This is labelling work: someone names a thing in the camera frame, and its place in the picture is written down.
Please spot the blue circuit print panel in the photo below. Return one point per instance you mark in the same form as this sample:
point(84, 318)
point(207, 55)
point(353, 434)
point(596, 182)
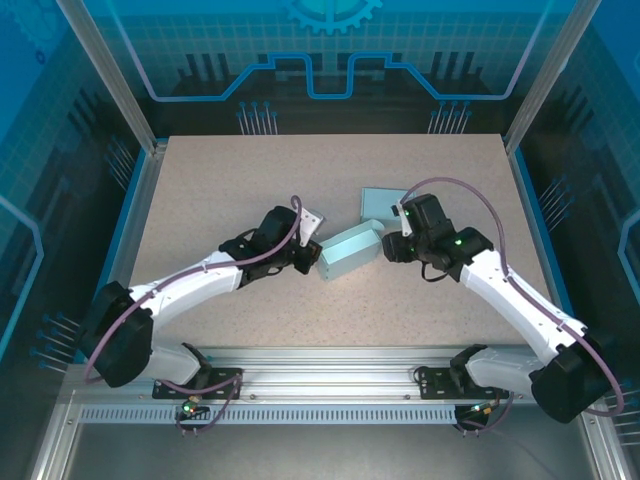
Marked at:
point(40, 175)
point(600, 175)

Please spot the aluminium frame rail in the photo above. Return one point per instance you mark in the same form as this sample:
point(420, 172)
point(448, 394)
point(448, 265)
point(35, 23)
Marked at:
point(325, 372)

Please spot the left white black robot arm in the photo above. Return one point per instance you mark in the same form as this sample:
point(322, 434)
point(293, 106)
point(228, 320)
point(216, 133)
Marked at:
point(200, 282)

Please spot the aluminium frame post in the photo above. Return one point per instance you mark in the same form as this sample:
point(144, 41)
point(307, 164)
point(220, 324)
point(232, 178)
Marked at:
point(547, 80)
point(119, 82)

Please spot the blue gear print panel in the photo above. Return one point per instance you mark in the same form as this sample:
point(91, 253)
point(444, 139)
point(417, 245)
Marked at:
point(225, 40)

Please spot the small connector with green light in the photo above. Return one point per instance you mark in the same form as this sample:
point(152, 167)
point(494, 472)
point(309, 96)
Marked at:
point(192, 407)
point(480, 409)

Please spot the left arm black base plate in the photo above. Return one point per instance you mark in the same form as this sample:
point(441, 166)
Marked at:
point(225, 380)

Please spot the blue edge strip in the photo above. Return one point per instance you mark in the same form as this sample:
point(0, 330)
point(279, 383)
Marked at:
point(115, 250)
point(540, 225)

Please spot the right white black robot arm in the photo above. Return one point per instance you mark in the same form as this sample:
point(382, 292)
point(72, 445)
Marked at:
point(510, 300)

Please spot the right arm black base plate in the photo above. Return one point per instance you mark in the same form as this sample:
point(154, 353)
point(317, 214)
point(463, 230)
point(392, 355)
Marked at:
point(435, 382)

